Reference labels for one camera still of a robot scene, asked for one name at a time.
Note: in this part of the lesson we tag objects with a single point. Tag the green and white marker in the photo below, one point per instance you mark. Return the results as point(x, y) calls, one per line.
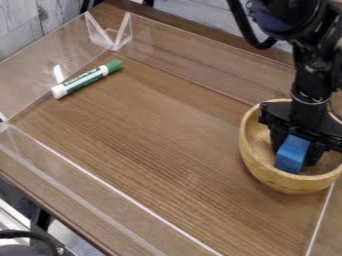
point(84, 79)

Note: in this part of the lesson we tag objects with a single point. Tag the brown wooden bowl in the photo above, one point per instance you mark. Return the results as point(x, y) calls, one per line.
point(258, 158)

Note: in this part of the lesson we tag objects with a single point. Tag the clear acrylic tray wall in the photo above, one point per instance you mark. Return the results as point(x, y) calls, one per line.
point(132, 158)

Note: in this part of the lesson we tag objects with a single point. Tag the black table leg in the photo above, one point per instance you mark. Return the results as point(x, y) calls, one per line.
point(43, 219)

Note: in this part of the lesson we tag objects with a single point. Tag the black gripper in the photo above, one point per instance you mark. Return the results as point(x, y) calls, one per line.
point(325, 137)

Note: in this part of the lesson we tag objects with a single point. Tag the blue rectangular block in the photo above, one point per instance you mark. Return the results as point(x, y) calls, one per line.
point(291, 154)

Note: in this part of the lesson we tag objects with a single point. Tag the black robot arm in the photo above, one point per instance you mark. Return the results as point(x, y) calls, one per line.
point(310, 25)

